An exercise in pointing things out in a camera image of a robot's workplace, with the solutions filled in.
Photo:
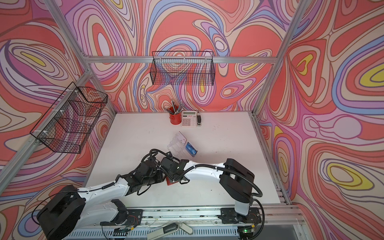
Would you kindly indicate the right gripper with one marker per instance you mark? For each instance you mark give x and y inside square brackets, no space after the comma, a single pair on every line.
[170,175]

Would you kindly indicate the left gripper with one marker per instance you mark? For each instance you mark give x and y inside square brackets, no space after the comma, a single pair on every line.
[161,175]

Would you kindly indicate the red leather card holder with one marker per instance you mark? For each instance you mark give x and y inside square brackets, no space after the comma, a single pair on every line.
[170,182]

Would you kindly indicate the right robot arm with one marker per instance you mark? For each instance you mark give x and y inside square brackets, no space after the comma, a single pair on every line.
[237,181]

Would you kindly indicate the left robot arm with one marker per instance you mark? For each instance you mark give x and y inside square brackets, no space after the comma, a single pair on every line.
[72,208]

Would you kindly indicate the white VIP card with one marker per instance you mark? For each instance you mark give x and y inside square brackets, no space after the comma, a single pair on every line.
[181,138]

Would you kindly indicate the red pen cup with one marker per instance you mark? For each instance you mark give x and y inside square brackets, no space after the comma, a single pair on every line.
[175,119]

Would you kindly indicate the white pink calculator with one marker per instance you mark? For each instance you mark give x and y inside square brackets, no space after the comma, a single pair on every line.
[189,119]

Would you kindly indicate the black stapler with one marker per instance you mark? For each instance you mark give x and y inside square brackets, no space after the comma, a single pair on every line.
[199,119]

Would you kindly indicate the grey handheld device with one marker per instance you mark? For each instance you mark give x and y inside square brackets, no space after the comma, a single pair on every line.
[168,230]

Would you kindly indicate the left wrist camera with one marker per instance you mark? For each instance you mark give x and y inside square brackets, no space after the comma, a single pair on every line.
[145,170]

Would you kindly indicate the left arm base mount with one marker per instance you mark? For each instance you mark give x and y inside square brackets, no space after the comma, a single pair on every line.
[131,218]

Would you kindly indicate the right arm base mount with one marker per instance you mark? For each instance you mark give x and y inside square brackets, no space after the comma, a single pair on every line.
[229,216]

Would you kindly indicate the left wire basket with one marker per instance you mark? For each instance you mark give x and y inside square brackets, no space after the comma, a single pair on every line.
[67,125]

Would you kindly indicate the wire basket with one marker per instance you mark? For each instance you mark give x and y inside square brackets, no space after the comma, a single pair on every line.
[67,125]
[183,68]

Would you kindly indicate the back wire basket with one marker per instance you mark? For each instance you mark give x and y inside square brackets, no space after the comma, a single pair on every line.
[183,68]

